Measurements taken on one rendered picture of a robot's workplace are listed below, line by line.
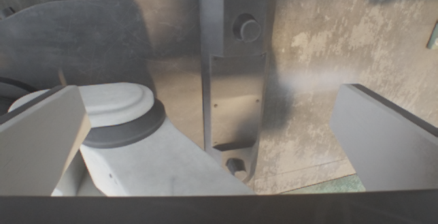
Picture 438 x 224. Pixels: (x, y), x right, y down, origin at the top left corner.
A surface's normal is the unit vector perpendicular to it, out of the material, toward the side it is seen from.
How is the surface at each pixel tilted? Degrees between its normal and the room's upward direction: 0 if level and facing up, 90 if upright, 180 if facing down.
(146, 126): 58
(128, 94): 90
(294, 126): 0
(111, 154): 90
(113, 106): 45
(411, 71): 0
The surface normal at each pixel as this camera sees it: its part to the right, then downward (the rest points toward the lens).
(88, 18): 0.22, 0.49
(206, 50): -0.54, 0.42
